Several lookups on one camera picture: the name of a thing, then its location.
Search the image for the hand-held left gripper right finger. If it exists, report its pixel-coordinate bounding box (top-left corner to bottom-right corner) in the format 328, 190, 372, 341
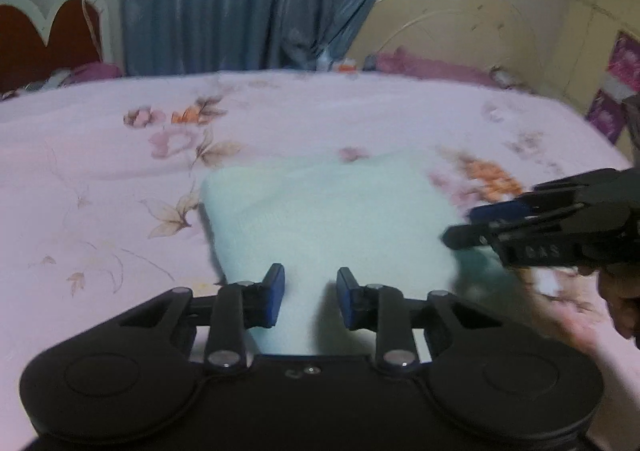
336, 267, 501, 374

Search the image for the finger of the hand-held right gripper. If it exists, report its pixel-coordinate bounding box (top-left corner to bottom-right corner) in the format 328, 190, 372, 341
442, 205, 587, 250
469, 170, 621, 227

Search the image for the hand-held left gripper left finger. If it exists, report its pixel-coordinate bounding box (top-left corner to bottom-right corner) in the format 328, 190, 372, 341
119, 263, 286, 374

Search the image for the pale green knitted garment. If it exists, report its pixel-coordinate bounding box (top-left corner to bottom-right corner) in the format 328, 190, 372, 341
199, 148, 507, 358

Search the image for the crumpled colourful clothes heap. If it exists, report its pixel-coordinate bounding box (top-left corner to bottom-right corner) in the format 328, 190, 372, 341
0, 62, 124, 102

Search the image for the person's right hand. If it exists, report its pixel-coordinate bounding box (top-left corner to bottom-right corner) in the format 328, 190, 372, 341
597, 263, 640, 348

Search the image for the white brown patterned pillow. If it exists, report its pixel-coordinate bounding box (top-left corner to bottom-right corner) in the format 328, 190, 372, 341
491, 67, 523, 89

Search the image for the pink pillow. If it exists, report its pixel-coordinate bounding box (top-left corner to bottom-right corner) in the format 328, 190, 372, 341
374, 47, 501, 87

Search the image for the cream curved headboard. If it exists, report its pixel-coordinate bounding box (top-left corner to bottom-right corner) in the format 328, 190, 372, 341
345, 0, 551, 94

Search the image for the pink floral bedsheet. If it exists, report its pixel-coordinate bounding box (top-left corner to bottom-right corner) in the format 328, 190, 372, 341
0, 68, 640, 447

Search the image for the blue grey curtain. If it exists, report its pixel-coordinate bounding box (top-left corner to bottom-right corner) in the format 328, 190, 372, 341
120, 0, 408, 77

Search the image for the red heart-shaped headboard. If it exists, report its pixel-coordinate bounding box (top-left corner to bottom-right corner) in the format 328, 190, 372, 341
0, 0, 111, 94

